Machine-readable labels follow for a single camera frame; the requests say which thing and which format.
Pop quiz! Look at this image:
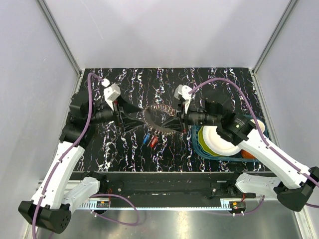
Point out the right aluminium frame post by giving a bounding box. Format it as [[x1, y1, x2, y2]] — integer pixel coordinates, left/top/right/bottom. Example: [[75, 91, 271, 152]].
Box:
[[251, 0, 300, 75]]

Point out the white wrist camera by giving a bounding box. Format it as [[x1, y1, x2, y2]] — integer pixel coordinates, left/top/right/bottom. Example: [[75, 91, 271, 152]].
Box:
[[102, 79, 121, 110], [174, 85, 192, 113]]

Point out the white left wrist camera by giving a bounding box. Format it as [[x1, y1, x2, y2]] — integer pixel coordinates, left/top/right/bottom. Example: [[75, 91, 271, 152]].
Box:
[[102, 79, 121, 110]]

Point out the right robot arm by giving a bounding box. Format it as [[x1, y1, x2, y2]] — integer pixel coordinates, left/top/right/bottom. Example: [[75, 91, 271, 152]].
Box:
[[162, 100, 319, 212]]

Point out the yellow-green plate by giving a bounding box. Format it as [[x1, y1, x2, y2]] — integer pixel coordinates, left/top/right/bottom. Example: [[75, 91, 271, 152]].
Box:
[[198, 127, 214, 155]]

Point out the blue plastic key tag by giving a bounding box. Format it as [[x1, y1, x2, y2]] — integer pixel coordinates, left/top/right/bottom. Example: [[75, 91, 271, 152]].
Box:
[[143, 134, 150, 144]]

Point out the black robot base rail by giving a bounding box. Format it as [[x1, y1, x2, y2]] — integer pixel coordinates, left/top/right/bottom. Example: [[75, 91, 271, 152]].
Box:
[[70, 172, 267, 199]]

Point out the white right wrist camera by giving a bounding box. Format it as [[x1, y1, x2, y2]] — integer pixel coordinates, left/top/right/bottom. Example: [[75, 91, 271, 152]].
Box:
[[174, 85, 192, 113]]

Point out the left aluminium frame post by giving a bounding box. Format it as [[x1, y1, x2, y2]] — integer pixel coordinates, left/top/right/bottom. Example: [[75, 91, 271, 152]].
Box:
[[36, 0, 84, 77]]

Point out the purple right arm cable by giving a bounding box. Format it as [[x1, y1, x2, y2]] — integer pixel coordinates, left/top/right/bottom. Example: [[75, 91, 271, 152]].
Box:
[[189, 77, 319, 216]]

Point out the red plastic key tag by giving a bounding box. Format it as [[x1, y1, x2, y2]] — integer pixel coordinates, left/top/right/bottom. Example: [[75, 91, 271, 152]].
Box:
[[149, 136, 158, 148]]

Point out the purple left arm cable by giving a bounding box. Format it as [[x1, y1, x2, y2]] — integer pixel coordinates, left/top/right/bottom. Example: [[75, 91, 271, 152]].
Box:
[[32, 73, 140, 239]]

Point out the aluminium frame post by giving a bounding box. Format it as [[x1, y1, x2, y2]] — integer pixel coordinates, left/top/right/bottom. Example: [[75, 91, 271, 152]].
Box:
[[36, 0, 84, 77], [251, 0, 300, 75]]

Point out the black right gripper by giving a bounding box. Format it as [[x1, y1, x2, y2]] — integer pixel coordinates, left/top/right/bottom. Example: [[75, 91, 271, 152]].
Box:
[[162, 100, 220, 133]]

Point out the white plate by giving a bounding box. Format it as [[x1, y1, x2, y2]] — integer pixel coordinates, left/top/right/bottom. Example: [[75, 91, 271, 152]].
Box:
[[201, 119, 266, 157]]

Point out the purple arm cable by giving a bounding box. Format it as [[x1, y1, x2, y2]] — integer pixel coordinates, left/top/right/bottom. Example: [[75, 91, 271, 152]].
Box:
[[32, 73, 140, 239], [189, 77, 319, 216]]

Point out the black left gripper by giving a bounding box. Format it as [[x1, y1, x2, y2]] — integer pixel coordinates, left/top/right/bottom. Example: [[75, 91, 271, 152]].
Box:
[[87, 95, 146, 132]]

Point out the teal plastic dish basket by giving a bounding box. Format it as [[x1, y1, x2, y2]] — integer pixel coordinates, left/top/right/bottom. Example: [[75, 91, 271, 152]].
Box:
[[191, 125, 259, 163]]

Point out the orange cup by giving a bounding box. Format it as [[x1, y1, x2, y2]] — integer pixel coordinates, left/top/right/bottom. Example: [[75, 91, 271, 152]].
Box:
[[241, 150, 256, 160]]

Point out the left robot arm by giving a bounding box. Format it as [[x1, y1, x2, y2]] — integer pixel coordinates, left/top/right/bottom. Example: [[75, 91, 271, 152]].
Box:
[[18, 92, 144, 239]]

